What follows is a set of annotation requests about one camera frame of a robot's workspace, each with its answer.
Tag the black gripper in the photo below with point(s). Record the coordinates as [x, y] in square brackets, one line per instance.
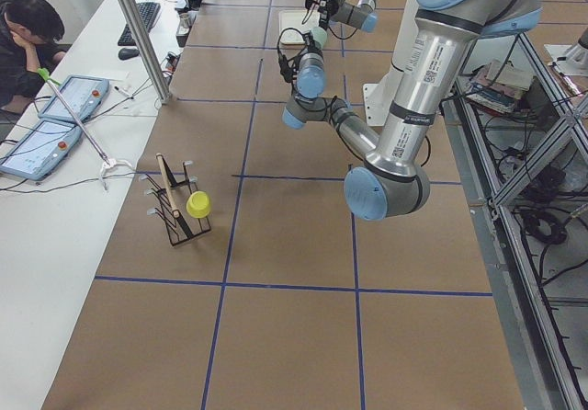
[327, 0]
[309, 46]

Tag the pale green plastic cup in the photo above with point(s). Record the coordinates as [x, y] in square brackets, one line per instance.
[319, 37]

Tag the cream bear print tray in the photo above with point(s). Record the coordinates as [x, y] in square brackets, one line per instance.
[293, 24]

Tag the metal cup on desk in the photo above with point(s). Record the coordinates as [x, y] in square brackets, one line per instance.
[184, 25]

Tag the yellow plastic cup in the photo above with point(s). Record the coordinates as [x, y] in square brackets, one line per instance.
[198, 204]

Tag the stack of books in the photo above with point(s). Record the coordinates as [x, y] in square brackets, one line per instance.
[499, 88]

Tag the black computer mouse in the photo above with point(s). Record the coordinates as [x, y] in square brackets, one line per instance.
[127, 53]

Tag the upper teach pendant tablet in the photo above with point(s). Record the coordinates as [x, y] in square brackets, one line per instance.
[83, 93]

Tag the teach pendant tablet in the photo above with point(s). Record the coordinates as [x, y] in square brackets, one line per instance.
[41, 150]
[83, 93]

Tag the reacher grabber stick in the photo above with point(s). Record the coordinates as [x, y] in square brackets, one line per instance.
[108, 163]

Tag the lower teach pendant tablet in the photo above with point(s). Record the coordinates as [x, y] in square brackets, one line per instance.
[41, 150]

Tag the seated person in black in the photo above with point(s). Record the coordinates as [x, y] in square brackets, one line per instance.
[30, 35]

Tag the aluminium frame post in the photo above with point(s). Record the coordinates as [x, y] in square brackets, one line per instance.
[143, 43]

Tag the black wire cup rack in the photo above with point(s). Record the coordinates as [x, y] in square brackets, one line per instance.
[171, 192]

